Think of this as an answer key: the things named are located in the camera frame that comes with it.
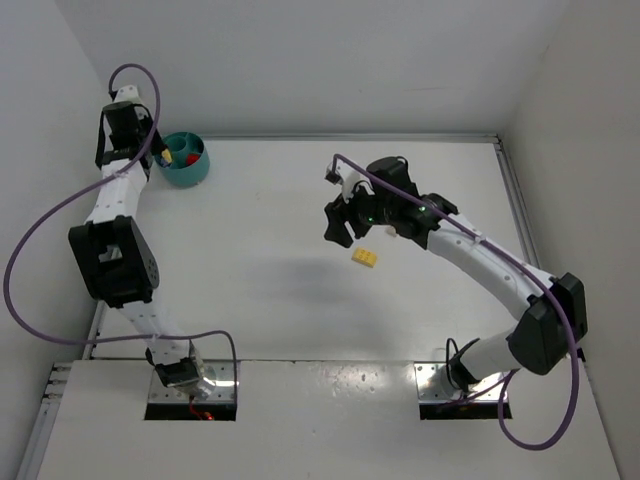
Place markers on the teal divided round container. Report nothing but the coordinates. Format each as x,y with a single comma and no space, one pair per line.
178,174

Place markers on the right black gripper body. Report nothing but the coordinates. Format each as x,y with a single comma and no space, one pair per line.
351,214

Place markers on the red lego brick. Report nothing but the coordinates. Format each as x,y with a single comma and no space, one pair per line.
192,159

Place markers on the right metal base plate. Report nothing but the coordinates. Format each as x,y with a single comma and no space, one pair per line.
434,387

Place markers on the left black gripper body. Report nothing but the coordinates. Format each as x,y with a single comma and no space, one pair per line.
154,151

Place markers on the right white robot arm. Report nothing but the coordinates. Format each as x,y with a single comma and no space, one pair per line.
545,307

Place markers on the short yellow lego brick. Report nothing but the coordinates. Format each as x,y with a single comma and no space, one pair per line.
364,257

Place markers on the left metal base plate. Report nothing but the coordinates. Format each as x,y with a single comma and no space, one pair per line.
216,387

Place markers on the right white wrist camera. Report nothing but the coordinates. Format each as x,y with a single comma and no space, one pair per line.
345,178

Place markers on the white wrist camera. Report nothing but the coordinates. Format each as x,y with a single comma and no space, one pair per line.
345,178
128,93

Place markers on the metal base plate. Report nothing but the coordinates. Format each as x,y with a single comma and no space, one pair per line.
216,387
434,387

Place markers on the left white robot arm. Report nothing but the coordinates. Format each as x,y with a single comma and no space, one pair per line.
116,262

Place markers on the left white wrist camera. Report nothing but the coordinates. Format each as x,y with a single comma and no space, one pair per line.
128,93

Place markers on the long yellow lego brick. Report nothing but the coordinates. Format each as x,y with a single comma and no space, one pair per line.
167,157

